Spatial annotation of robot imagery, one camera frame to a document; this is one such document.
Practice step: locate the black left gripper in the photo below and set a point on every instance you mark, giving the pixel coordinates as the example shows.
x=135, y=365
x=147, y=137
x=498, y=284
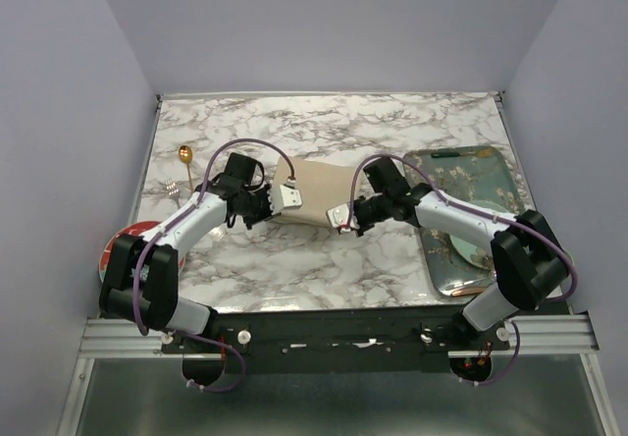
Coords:
x=264, y=191

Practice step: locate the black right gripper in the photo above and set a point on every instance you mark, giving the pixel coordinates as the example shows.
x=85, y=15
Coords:
x=359, y=225

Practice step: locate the beige linen napkin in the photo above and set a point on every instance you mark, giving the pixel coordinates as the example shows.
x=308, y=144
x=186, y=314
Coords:
x=322, y=187

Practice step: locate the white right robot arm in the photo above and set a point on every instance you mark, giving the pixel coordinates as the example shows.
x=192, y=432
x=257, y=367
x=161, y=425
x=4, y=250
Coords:
x=528, y=260

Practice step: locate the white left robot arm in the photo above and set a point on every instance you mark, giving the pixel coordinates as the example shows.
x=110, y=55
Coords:
x=155, y=304

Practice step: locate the gold spoon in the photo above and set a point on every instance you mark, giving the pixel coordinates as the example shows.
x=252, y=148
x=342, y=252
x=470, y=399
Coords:
x=186, y=157

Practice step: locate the silver fork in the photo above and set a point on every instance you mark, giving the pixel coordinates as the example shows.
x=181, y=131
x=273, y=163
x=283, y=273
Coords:
x=173, y=192

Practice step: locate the floral teal serving tray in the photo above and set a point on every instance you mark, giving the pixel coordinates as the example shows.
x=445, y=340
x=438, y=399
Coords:
x=469, y=173

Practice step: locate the mint green plate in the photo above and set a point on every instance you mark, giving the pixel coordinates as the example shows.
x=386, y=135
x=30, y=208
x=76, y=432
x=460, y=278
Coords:
x=471, y=253

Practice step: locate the red and blue round plate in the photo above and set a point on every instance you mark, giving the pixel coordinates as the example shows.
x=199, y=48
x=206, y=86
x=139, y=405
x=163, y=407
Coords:
x=135, y=229

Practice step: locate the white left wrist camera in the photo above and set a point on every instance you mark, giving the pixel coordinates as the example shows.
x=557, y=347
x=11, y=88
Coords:
x=284, y=197

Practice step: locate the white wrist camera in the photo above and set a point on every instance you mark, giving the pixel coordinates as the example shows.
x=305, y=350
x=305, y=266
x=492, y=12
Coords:
x=341, y=219
x=284, y=197

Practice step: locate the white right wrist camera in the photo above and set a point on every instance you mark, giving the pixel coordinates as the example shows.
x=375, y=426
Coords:
x=341, y=219

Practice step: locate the black mounting base plate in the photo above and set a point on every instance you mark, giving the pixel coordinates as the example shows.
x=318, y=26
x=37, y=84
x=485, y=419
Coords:
x=412, y=338

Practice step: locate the aluminium frame rail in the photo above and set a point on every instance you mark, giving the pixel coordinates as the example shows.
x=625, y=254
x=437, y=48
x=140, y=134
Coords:
x=531, y=335

